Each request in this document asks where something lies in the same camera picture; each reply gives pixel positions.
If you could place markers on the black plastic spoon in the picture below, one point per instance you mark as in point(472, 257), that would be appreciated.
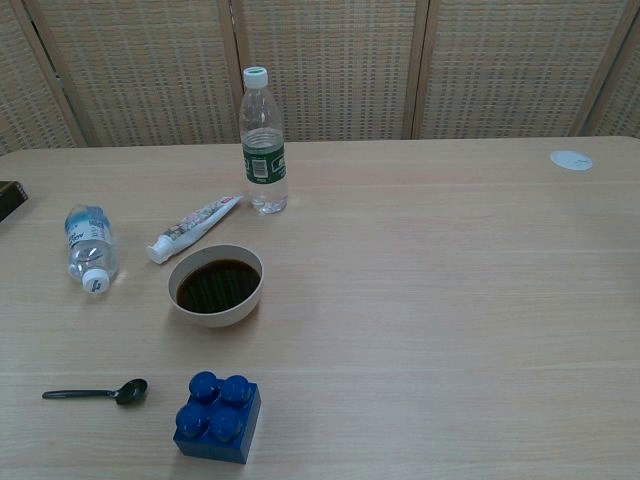
point(131, 392)

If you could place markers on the green label water bottle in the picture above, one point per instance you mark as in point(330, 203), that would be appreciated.
point(264, 165)

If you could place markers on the white toothpaste tube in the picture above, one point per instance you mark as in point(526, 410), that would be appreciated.
point(195, 225)

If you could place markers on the black round cup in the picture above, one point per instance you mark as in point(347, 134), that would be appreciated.
point(220, 317)

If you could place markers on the woven folding screen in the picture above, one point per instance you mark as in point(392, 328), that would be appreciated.
point(340, 65)

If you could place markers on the blue building block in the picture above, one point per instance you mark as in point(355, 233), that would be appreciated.
point(220, 442)

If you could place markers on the blue label water bottle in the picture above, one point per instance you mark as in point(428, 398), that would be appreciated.
point(90, 240)

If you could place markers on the white round table grommet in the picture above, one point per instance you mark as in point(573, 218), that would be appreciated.
point(571, 160)

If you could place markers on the black box gold print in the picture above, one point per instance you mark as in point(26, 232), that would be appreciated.
point(11, 197)

